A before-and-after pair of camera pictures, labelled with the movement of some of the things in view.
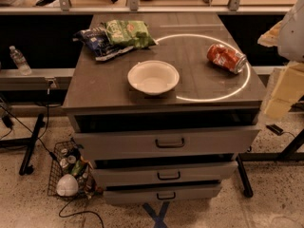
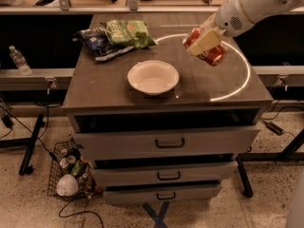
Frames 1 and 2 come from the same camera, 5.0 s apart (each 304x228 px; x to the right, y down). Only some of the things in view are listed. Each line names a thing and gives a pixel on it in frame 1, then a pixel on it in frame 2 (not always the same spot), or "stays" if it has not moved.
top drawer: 156,142 stays
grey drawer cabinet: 164,125 stays
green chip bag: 134,33 stays
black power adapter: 273,127 stays
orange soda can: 227,57 → 214,56
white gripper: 293,35 → 230,20
